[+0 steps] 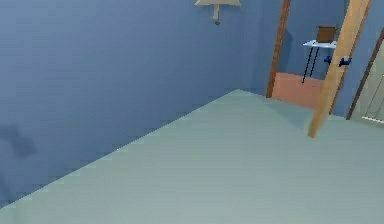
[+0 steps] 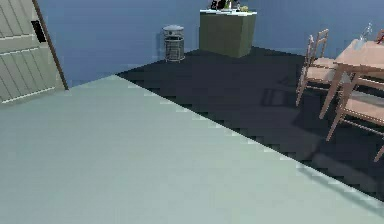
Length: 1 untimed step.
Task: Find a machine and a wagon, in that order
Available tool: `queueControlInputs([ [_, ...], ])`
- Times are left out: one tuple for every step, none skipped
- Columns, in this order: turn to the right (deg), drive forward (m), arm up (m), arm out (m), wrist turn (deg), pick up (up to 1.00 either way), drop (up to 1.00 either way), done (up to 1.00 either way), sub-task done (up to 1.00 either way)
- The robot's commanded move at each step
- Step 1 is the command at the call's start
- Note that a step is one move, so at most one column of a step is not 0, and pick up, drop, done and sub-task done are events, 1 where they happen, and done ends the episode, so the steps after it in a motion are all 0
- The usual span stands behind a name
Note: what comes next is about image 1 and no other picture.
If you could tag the white table with black legs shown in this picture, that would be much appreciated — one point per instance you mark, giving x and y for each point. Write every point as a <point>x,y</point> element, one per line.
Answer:
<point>316,44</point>

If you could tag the light wooden room door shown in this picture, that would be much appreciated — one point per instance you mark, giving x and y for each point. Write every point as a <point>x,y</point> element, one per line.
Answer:
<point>336,66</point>

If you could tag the brown box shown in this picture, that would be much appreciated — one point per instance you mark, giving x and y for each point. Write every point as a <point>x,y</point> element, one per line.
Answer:
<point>325,34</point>

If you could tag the pale grey-green room door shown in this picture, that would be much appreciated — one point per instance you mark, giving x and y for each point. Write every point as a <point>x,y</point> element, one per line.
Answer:
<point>372,90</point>

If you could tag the beige wall lamp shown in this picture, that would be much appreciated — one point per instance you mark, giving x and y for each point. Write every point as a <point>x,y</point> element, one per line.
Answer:
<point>217,6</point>

